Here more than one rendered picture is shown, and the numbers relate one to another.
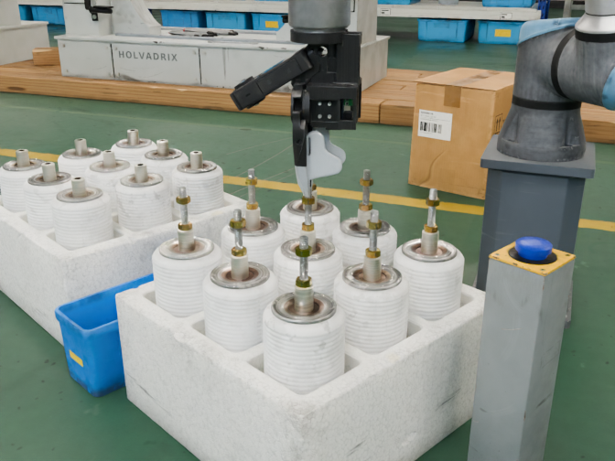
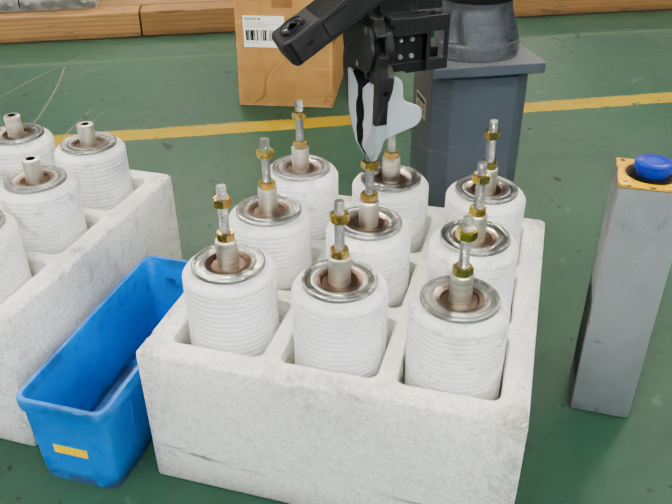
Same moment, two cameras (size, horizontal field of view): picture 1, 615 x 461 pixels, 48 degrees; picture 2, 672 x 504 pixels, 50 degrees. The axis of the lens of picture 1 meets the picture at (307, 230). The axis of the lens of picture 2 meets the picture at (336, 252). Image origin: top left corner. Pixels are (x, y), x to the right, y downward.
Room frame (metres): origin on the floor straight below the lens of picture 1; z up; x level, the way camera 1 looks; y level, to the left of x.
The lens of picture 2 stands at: (0.28, 0.39, 0.65)
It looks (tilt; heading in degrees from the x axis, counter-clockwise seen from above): 32 degrees down; 330
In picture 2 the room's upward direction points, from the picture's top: straight up
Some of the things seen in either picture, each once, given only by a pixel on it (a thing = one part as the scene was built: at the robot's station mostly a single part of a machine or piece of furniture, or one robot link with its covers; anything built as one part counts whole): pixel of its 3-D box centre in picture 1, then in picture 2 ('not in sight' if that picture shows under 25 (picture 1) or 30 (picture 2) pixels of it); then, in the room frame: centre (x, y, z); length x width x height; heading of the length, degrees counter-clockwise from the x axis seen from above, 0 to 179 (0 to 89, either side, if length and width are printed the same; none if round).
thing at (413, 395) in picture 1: (307, 350); (366, 337); (0.87, 0.00, 0.09); 0.39 x 0.39 x 0.18; 44
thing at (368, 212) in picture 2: (307, 241); (368, 213); (0.87, 0.00, 0.26); 0.02 x 0.02 x 0.03
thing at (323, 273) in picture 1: (307, 307); (367, 290); (0.87, 0.00, 0.16); 0.10 x 0.10 x 0.18
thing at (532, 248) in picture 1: (533, 250); (653, 169); (0.71, -0.25, 0.32); 0.04 x 0.04 x 0.02
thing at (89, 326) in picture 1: (156, 321); (134, 361); (1.01, 0.25, 0.06); 0.30 x 0.11 x 0.12; 134
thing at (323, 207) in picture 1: (309, 208); (300, 168); (1.04, 0.00, 0.25); 0.08 x 0.08 x 0.01
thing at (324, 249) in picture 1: (307, 249); (368, 223); (0.87, 0.00, 0.25); 0.08 x 0.08 x 0.01
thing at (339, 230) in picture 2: (238, 238); (339, 235); (0.79, 0.09, 0.30); 0.01 x 0.01 x 0.08
